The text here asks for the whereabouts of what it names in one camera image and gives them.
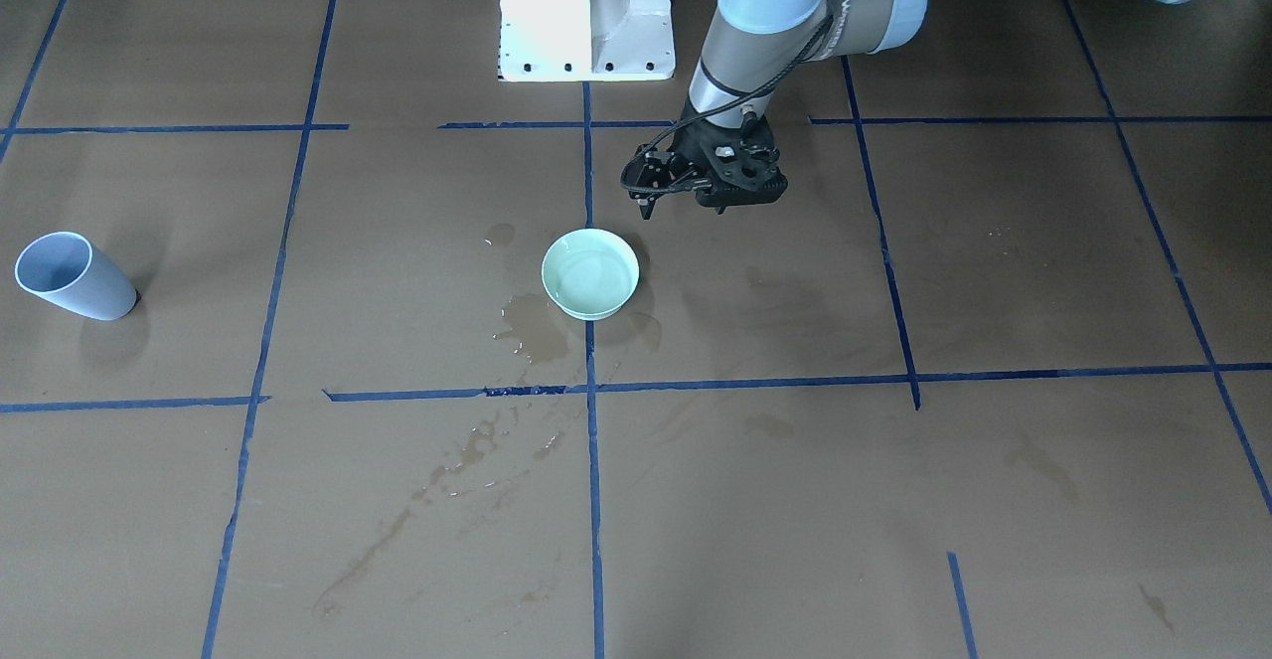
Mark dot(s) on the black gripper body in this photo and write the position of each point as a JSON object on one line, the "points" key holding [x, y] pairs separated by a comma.
{"points": [[688, 149]]}

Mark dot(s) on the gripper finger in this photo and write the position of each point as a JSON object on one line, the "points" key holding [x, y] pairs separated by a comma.
{"points": [[646, 203]]}

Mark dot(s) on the green ceramic bowl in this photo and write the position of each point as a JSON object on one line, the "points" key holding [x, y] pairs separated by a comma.
{"points": [[590, 274]]}

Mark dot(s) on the blue plastic cup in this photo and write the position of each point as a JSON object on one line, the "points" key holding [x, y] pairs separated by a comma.
{"points": [[69, 271]]}

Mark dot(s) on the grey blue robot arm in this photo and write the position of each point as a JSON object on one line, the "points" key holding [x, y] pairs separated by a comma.
{"points": [[753, 45]]}

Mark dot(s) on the white camera mast with base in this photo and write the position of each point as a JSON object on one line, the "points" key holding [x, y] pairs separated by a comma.
{"points": [[544, 41]]}

